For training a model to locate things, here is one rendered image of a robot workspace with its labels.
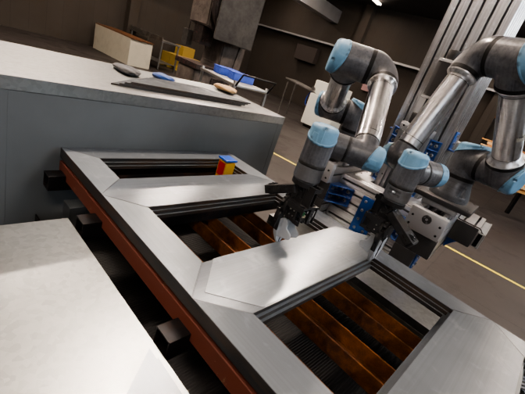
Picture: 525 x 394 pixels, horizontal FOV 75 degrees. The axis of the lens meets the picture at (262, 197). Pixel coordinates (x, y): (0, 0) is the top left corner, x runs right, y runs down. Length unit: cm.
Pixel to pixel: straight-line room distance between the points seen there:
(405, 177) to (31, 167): 118
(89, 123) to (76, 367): 86
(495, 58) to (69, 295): 125
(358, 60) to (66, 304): 107
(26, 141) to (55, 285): 59
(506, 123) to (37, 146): 149
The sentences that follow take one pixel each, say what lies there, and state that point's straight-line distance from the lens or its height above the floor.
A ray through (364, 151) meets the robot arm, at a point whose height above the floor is 117.
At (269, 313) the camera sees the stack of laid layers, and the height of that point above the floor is 83.
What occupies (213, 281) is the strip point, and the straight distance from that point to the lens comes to 77.
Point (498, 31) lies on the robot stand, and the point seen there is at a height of 168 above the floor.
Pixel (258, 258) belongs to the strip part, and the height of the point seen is 85.
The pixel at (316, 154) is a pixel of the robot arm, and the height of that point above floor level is 114.
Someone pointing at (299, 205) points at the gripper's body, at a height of 99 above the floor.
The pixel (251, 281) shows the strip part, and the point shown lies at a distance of 81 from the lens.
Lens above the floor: 132
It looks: 22 degrees down
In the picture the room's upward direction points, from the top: 19 degrees clockwise
